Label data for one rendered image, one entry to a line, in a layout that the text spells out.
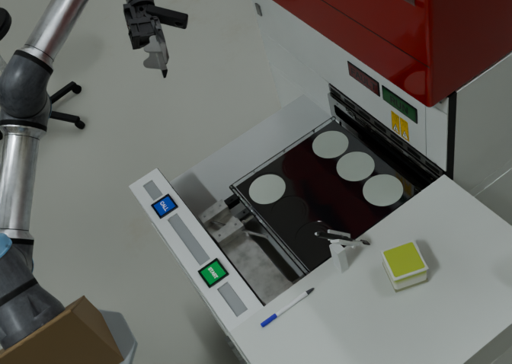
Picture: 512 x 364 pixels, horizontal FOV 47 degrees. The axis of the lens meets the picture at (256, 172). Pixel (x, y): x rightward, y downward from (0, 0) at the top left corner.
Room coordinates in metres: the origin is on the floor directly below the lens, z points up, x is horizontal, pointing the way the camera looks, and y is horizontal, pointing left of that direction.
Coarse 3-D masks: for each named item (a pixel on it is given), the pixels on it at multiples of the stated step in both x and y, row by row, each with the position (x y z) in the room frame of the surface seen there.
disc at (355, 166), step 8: (352, 152) 1.01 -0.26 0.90; (360, 152) 1.00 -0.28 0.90; (344, 160) 0.99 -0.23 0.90; (352, 160) 0.98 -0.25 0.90; (360, 160) 0.97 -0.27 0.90; (368, 160) 0.96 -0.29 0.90; (344, 168) 0.96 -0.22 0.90; (352, 168) 0.95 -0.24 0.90; (360, 168) 0.95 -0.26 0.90; (368, 168) 0.94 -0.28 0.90; (344, 176) 0.94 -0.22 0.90; (352, 176) 0.93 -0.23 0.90; (360, 176) 0.92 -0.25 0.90; (368, 176) 0.91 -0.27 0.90
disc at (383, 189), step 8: (376, 176) 0.90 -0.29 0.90; (384, 176) 0.89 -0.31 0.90; (392, 176) 0.89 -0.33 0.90; (368, 184) 0.89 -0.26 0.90; (376, 184) 0.88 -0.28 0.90; (384, 184) 0.87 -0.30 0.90; (392, 184) 0.86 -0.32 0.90; (400, 184) 0.85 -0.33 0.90; (368, 192) 0.87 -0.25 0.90; (376, 192) 0.86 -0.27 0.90; (384, 192) 0.85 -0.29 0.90; (392, 192) 0.84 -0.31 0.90; (400, 192) 0.83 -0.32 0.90; (368, 200) 0.84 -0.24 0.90; (376, 200) 0.83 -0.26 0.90; (384, 200) 0.82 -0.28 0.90; (392, 200) 0.82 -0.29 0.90
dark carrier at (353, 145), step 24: (360, 144) 1.02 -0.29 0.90; (264, 168) 1.06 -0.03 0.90; (288, 168) 1.03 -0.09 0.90; (312, 168) 1.00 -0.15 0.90; (336, 168) 0.97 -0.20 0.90; (384, 168) 0.92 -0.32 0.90; (240, 192) 1.01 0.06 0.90; (288, 192) 0.96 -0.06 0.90; (312, 192) 0.93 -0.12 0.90; (336, 192) 0.90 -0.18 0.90; (360, 192) 0.87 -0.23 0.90; (408, 192) 0.82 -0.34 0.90; (264, 216) 0.91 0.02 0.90; (288, 216) 0.88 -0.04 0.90; (312, 216) 0.85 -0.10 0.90; (336, 216) 0.83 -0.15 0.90; (360, 216) 0.80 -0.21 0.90; (384, 216) 0.78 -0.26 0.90; (288, 240) 0.81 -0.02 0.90; (312, 240) 0.79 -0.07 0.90; (312, 264) 0.72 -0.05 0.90
